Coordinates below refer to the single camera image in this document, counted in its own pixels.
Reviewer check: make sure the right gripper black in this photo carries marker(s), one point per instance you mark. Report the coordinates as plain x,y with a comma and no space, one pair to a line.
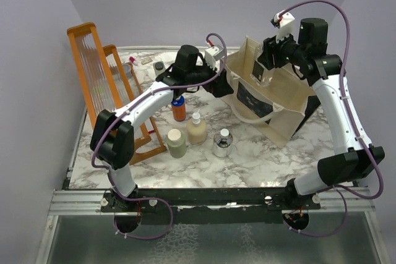
270,55

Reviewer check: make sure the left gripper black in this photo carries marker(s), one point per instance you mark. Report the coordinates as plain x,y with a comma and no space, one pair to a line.
219,86

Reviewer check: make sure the orange bottle blue cap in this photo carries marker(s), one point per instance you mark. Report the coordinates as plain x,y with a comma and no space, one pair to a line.
179,109

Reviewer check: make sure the silver chrome bottle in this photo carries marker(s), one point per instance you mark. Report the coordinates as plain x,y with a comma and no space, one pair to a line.
222,142

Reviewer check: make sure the beige canvas tote bag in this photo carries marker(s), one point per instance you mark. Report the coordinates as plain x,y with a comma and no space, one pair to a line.
277,111

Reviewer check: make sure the clear bottle black cap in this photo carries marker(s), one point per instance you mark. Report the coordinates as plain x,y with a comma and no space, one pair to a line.
159,68

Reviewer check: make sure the green bottle cream lid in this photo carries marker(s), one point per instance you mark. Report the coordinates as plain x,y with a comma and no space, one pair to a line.
176,142

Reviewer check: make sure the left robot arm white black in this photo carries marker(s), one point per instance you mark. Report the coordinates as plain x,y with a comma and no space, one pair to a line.
112,140

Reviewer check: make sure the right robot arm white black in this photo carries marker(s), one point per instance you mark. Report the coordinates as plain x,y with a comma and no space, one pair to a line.
354,154

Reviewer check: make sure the beige pump lotion bottle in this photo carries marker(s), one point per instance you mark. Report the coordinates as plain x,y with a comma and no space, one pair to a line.
196,129

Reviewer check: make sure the short orange wooden rack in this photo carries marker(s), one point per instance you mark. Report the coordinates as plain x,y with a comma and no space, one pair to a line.
147,139

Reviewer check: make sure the small pink white tube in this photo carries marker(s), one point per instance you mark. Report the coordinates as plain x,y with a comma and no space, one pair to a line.
133,60

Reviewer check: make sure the grey tape roll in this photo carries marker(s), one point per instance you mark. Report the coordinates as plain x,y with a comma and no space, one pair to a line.
127,68

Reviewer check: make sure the tall orange wooden rack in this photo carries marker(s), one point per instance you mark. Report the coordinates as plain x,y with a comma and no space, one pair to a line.
94,73

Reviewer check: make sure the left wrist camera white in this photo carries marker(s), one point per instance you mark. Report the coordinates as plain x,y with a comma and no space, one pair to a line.
213,55

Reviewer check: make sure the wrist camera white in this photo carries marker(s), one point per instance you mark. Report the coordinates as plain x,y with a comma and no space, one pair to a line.
213,55
284,21

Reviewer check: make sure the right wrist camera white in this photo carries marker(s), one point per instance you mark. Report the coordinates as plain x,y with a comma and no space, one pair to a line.
284,21

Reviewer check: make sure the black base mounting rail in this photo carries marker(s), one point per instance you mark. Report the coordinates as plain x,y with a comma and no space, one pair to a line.
207,205

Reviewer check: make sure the aluminium frame rail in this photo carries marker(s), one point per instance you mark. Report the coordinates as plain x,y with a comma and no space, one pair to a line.
88,202

